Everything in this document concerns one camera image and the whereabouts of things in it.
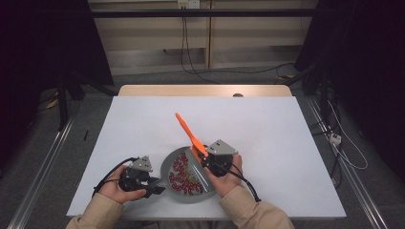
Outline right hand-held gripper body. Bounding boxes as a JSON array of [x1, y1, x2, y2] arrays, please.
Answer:
[[201, 138, 239, 177]]

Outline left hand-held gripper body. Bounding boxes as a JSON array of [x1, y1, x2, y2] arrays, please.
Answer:
[[118, 155, 155, 198]]

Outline small tan beans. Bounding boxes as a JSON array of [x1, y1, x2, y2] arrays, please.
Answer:
[[181, 160, 201, 187]]

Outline orange brush grey bristles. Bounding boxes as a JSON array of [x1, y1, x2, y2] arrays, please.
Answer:
[[175, 112, 210, 160]]

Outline grey dustpan orange lip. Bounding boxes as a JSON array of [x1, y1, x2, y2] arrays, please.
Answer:
[[157, 146, 221, 205]]

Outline red beans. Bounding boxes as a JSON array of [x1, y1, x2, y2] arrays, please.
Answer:
[[167, 152, 205, 196]]

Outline person's right hand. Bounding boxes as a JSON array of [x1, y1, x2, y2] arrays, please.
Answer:
[[203, 154, 245, 198]]

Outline person's left hand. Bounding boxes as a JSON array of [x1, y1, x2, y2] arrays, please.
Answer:
[[98, 165, 148, 205]]

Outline person's legs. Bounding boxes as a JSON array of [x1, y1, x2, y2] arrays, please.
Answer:
[[123, 219, 238, 229]]

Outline wooden table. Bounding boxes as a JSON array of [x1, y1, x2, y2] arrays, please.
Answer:
[[117, 84, 293, 98]]

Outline black metal stand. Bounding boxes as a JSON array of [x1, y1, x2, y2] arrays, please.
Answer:
[[284, 61, 340, 179], [54, 70, 118, 132]]

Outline white power adapter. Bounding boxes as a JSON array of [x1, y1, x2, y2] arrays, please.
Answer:
[[329, 132, 343, 146]]

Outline black horizontal crossbar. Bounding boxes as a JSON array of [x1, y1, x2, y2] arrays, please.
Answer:
[[90, 9, 319, 19]]

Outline dark curtain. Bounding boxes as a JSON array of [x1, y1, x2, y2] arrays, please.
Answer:
[[294, 0, 405, 184], [0, 0, 115, 173]]

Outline metal floor rail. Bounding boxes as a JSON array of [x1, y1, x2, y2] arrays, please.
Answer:
[[306, 96, 389, 229], [8, 116, 76, 229]]

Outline black hanging cable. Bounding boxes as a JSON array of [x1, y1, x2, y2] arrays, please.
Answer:
[[180, 15, 222, 85]]

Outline white cable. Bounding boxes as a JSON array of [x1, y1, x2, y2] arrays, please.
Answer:
[[327, 99, 370, 171]]

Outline white wall socket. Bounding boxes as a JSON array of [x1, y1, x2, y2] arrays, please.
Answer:
[[177, 0, 202, 10]]

